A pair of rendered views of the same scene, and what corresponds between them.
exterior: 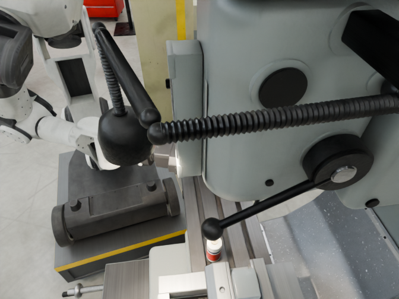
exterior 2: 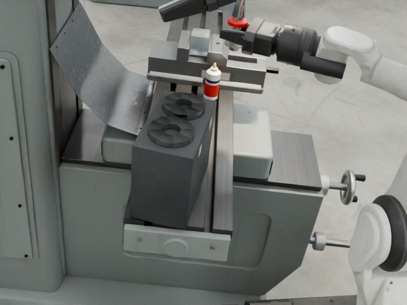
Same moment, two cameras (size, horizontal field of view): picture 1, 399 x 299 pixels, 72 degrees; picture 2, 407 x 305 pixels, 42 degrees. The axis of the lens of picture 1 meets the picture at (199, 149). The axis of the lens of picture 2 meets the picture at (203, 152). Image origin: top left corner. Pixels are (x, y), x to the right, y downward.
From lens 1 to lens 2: 1.64 m
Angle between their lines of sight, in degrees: 98
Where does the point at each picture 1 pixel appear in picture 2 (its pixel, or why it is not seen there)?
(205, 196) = not seen: hidden behind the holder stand
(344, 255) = (92, 60)
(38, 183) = not seen: outside the picture
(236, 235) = not seen: hidden behind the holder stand
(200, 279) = (230, 63)
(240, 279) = (205, 34)
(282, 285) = (165, 50)
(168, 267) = (251, 138)
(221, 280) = (217, 46)
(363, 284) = (96, 45)
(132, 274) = (290, 173)
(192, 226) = (226, 118)
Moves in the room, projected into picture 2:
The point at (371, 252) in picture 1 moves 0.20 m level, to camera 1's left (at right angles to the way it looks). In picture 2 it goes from (82, 34) to (149, 46)
